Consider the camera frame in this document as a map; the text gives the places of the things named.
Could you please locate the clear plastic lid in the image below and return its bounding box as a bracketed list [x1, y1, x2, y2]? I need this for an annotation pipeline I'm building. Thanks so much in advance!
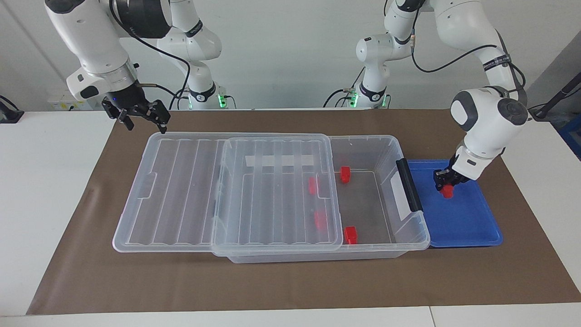
[112, 131, 344, 254]

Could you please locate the black cable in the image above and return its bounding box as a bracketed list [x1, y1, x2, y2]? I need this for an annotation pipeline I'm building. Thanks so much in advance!
[108, 0, 192, 111]
[409, 27, 527, 108]
[323, 67, 365, 109]

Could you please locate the black stand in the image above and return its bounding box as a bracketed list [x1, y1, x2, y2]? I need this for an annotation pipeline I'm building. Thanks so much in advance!
[530, 72, 581, 120]
[0, 95, 25, 124]

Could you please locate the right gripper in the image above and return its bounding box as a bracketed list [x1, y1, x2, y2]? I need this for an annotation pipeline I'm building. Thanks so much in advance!
[102, 82, 172, 134]

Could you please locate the blue plastic tray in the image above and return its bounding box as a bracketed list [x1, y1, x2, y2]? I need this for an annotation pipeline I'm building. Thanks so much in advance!
[406, 159, 504, 248]

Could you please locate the clear plastic storage box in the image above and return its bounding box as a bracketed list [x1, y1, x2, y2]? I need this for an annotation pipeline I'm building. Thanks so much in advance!
[212, 133, 431, 263]

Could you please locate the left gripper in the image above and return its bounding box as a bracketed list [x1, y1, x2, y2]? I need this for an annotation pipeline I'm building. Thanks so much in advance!
[434, 154, 471, 192]

